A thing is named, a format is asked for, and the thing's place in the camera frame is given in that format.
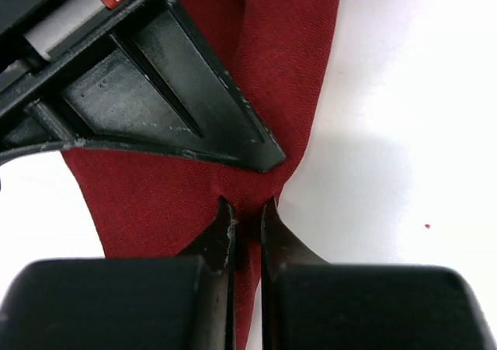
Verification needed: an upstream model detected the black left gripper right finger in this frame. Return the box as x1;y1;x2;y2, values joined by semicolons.
260;197;327;349

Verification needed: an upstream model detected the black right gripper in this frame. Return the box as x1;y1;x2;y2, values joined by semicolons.
1;0;126;92

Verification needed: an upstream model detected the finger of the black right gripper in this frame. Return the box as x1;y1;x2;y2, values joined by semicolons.
1;0;285;172

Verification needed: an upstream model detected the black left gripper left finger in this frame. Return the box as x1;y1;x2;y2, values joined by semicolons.
179;196;237;349

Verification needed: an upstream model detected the red cloth napkin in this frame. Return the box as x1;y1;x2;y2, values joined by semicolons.
63;0;339;349

